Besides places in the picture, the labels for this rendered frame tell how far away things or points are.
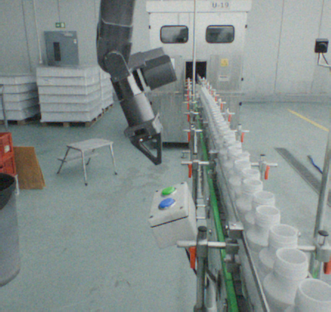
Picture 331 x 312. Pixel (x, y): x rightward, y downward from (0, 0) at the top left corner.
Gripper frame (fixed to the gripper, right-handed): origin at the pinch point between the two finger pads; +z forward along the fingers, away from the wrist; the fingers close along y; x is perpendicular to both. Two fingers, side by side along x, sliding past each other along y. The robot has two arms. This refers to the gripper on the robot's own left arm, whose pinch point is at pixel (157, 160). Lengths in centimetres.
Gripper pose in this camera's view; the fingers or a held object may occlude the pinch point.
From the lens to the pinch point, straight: 68.6
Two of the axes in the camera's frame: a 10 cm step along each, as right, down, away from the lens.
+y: 0.6, -2.9, 9.5
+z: 3.4, 9.0, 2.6
